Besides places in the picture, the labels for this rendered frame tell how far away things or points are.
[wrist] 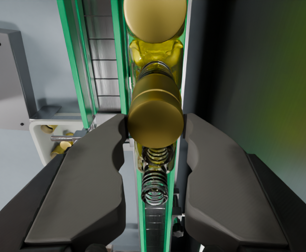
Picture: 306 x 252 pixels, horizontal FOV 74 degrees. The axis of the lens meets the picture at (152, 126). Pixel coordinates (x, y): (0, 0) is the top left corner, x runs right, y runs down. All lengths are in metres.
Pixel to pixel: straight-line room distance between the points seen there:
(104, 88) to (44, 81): 0.24
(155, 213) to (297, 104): 0.58
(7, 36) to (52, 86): 0.15
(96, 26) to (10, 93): 0.33
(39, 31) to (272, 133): 0.54
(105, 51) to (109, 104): 0.11
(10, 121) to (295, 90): 0.66
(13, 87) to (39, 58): 0.10
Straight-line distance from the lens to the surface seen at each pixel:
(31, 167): 0.86
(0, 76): 0.64
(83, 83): 0.38
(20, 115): 0.67
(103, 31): 0.42
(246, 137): 0.30
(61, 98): 0.65
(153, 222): 0.75
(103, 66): 0.43
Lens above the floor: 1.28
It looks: 58 degrees down
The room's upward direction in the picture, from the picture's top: 178 degrees counter-clockwise
